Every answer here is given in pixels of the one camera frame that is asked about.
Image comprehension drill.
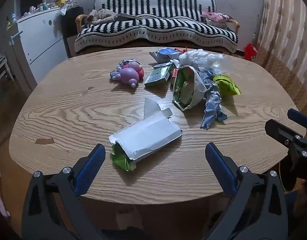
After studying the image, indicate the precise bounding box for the green foil packet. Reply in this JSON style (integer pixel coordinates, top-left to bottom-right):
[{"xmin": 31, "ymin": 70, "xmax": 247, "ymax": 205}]
[{"xmin": 111, "ymin": 142, "xmax": 137, "ymax": 172}]

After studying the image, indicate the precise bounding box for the green and silver box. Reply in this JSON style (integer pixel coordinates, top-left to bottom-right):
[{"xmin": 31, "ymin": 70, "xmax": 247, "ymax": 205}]
[{"xmin": 144, "ymin": 64, "xmax": 176, "ymax": 87}]

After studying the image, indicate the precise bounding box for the white cabinet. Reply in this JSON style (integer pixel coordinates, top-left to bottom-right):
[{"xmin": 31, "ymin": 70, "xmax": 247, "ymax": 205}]
[{"xmin": 17, "ymin": 6, "xmax": 69, "ymax": 83}]

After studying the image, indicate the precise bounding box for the grey book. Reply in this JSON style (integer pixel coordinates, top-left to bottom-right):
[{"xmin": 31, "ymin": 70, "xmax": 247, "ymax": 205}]
[{"xmin": 117, "ymin": 12, "xmax": 144, "ymax": 21}]

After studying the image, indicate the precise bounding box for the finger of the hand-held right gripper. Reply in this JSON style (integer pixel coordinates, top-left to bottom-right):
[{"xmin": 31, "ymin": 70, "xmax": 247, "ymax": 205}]
[
  {"xmin": 287, "ymin": 108, "xmax": 307, "ymax": 129},
  {"xmin": 265, "ymin": 119, "xmax": 307, "ymax": 159}
]

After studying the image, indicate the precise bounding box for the silver carton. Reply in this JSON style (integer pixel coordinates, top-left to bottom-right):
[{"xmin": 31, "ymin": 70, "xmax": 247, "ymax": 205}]
[{"xmin": 109, "ymin": 97, "xmax": 183, "ymax": 161}]

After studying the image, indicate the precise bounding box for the green and white snack bag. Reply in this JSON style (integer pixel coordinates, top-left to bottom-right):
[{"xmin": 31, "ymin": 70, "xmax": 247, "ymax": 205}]
[{"xmin": 172, "ymin": 65, "xmax": 207, "ymax": 111}]

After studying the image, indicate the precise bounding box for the blue and silver bag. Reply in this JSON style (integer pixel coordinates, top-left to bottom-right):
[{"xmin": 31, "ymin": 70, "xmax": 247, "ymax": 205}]
[{"xmin": 149, "ymin": 47, "xmax": 184, "ymax": 63}]

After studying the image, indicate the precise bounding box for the black cabinet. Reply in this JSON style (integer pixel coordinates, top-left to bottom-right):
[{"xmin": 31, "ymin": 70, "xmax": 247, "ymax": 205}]
[{"xmin": 61, "ymin": 6, "xmax": 84, "ymax": 58}]

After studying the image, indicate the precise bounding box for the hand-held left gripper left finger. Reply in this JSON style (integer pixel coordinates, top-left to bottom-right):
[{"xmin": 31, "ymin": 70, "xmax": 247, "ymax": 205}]
[{"xmin": 21, "ymin": 144, "xmax": 106, "ymax": 240}]

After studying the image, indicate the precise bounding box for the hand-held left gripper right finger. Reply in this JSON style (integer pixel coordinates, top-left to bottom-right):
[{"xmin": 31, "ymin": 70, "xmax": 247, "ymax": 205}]
[{"xmin": 205, "ymin": 142, "xmax": 290, "ymax": 240}]

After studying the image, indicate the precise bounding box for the white plastic bag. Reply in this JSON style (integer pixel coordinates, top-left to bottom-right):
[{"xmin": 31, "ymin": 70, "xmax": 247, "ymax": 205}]
[{"xmin": 178, "ymin": 49, "xmax": 227, "ymax": 72}]

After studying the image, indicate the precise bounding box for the yellow-green snack packet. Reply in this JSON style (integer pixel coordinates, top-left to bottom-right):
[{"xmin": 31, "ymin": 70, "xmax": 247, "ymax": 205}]
[{"xmin": 213, "ymin": 74, "xmax": 242, "ymax": 97}]

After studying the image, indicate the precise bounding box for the teal door handle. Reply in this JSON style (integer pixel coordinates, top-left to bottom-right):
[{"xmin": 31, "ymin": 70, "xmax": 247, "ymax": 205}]
[{"xmin": 10, "ymin": 31, "xmax": 23, "ymax": 45}]

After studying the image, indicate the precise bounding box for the clutter of small bottles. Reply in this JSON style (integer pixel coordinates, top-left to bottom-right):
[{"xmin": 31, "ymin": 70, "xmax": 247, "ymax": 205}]
[{"xmin": 6, "ymin": 0, "xmax": 79, "ymax": 23}]

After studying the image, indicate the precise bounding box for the red and gold box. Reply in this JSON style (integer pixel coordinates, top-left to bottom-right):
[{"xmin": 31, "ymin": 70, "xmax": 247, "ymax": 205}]
[{"xmin": 170, "ymin": 67, "xmax": 180, "ymax": 84}]

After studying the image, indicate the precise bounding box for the wooden frame sofa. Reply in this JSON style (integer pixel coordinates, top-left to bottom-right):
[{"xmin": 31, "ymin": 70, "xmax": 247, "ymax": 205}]
[{"xmin": 68, "ymin": 0, "xmax": 244, "ymax": 58}]

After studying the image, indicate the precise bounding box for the beige striped curtain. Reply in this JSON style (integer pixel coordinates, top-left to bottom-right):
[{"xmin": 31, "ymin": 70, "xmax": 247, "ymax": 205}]
[{"xmin": 257, "ymin": 0, "xmax": 307, "ymax": 98}]

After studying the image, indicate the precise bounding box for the pink cushion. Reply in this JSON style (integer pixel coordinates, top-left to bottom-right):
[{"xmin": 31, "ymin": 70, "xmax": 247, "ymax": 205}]
[{"xmin": 201, "ymin": 11, "xmax": 235, "ymax": 23}]

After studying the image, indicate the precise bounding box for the black-white striped sofa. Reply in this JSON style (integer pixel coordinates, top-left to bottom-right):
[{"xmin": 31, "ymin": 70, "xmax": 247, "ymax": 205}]
[{"xmin": 75, "ymin": 0, "xmax": 239, "ymax": 53}]

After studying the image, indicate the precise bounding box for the red bag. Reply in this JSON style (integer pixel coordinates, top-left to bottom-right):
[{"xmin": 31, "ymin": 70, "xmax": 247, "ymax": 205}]
[{"xmin": 244, "ymin": 43, "xmax": 258, "ymax": 61}]

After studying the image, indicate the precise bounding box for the purple plastic toy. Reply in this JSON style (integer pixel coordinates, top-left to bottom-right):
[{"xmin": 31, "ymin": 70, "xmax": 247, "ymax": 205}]
[{"xmin": 110, "ymin": 67, "xmax": 140, "ymax": 88}]

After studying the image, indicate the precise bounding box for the small crumpled silver wrapper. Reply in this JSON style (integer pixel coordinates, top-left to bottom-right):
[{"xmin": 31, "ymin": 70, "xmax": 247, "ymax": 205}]
[{"xmin": 116, "ymin": 58, "xmax": 141, "ymax": 71}]

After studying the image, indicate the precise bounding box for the long crumpled silver wrapper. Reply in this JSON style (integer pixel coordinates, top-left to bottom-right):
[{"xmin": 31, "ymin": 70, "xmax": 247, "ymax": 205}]
[{"xmin": 200, "ymin": 70, "xmax": 228, "ymax": 130}]

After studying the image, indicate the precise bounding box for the beige clothing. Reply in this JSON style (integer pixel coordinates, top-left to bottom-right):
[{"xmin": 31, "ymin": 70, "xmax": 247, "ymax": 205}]
[{"xmin": 85, "ymin": 9, "xmax": 119, "ymax": 25}]

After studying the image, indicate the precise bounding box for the pink plastic toy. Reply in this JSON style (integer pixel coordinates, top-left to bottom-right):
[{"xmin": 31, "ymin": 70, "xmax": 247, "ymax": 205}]
[{"xmin": 122, "ymin": 61, "xmax": 144, "ymax": 78}]

